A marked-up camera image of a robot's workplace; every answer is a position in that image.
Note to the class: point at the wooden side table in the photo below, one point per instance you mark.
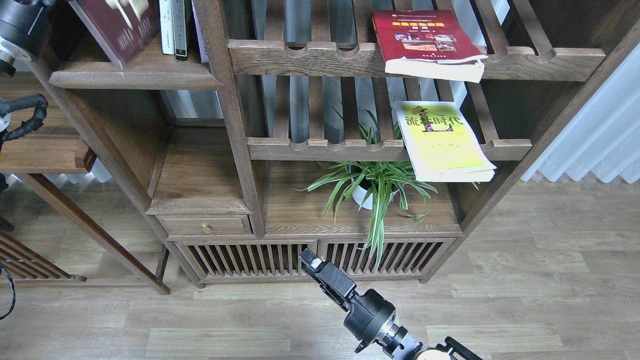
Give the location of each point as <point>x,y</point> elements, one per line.
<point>39,139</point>

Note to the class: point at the brass drawer knob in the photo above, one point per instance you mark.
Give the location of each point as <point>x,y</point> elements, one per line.
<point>206,228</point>

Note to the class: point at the dark wooden bookshelf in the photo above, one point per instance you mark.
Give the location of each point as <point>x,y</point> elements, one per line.
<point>224,144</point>

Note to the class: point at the white curtain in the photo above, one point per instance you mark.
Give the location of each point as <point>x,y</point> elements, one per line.
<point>602,141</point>

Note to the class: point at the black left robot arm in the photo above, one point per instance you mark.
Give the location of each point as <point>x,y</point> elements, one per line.
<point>36,102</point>

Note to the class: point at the white upright book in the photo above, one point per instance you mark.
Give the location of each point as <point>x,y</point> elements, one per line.
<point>165,10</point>

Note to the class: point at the yellow green book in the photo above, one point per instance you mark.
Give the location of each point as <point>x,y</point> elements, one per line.
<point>441,145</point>

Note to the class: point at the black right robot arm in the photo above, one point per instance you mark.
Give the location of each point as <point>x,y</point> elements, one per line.
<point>406,347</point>

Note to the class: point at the green spider plant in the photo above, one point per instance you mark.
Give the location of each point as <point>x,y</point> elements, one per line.
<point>381,180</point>

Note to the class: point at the maroon book white characters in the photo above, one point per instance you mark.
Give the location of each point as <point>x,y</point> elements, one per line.
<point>122,28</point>

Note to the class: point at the white book behind post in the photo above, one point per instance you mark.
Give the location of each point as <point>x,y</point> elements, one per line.
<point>203,54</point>

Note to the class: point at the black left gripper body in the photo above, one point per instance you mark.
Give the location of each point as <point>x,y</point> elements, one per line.
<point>24,28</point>

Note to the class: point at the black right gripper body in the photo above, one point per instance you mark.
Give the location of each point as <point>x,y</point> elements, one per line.
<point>370,317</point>

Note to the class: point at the dark green upright book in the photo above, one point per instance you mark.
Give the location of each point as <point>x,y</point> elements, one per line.
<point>182,12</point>

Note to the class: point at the red book on shelf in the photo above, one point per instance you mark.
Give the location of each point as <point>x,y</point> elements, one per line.
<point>427,44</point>

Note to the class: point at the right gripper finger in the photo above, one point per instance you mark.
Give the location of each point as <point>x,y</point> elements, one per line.
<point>311,263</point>

